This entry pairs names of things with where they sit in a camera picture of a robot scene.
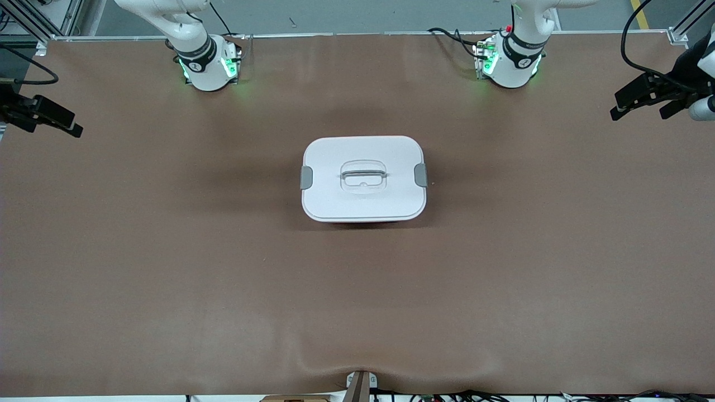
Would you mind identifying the black left base cable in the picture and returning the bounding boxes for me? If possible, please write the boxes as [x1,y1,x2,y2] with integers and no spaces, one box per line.
[427,27,482,61]

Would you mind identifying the metal table clamp bracket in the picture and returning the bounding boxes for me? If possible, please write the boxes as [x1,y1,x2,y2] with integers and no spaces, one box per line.
[345,370,378,402]

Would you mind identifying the silver table edge rail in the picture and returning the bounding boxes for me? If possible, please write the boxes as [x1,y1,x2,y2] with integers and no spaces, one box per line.
[50,29,674,42]

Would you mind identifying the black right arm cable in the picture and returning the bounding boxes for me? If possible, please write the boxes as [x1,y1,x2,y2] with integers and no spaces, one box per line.
[0,44,59,85]

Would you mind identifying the black right base cable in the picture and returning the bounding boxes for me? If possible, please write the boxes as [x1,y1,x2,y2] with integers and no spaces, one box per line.
[209,0,246,40]

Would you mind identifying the white box lid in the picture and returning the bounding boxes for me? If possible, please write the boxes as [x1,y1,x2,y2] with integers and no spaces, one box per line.
[301,136,428,223]

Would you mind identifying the brown table mat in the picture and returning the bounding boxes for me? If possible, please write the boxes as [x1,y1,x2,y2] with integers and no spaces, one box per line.
[0,31,715,398]

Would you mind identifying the aluminium frame struts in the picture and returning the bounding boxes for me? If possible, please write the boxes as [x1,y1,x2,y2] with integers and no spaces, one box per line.
[0,0,84,44]

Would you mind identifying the black base cable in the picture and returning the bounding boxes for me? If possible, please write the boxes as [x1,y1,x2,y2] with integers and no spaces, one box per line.
[427,27,482,61]
[209,0,246,40]

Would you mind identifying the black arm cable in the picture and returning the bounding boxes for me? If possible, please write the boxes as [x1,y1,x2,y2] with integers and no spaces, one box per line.
[620,0,699,93]
[0,44,59,85]

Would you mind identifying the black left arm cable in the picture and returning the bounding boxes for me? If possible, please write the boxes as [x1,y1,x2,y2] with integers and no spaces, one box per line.
[620,0,699,93]

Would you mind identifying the aluminium frame post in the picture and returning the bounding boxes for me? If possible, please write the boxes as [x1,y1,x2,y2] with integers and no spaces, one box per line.
[668,0,715,46]

